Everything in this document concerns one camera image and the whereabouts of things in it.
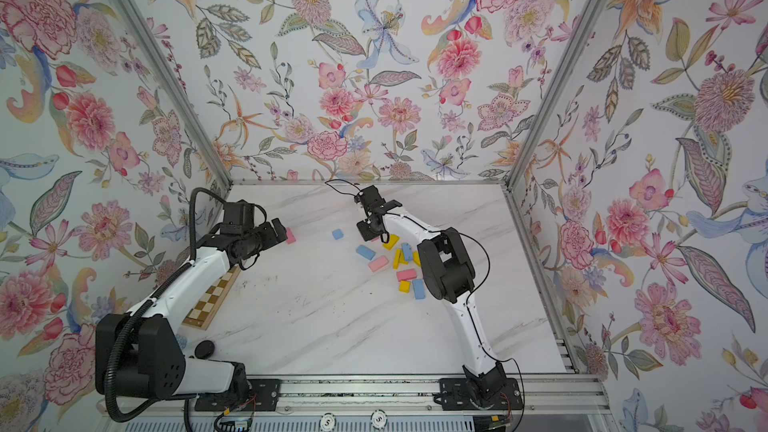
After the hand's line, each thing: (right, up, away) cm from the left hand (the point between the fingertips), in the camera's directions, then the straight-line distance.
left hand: (279, 230), depth 88 cm
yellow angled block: (+41, -10, +10) cm, 43 cm away
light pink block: (+29, -11, +10) cm, 33 cm away
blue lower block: (+42, -18, +5) cm, 46 cm away
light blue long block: (+24, -8, +13) cm, 29 cm away
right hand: (+26, +1, +16) cm, 30 cm away
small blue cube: (+14, -2, +19) cm, 24 cm away
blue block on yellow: (+39, -8, +10) cm, 41 cm away
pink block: (+37, -15, +8) cm, 41 cm away
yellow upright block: (+35, -9, +10) cm, 38 cm away
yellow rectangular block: (+33, -1, -17) cm, 37 cm away
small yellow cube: (+37, -18, +5) cm, 41 cm away
